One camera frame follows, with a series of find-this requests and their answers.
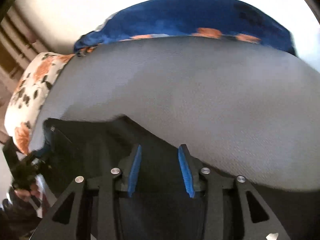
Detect blue floral blanket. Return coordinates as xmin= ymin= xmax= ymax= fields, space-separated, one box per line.
xmin=73 ymin=0 xmax=296 ymax=55

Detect person's left hand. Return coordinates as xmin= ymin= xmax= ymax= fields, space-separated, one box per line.
xmin=14 ymin=183 xmax=41 ymax=202

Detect grey textured mattress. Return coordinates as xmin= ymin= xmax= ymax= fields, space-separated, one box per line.
xmin=30 ymin=37 xmax=319 ymax=191

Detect white floral pillow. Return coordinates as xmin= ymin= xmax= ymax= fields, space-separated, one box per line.
xmin=4 ymin=52 xmax=75 ymax=155

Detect black denim pants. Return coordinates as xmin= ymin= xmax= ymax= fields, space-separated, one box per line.
xmin=43 ymin=116 xmax=319 ymax=239

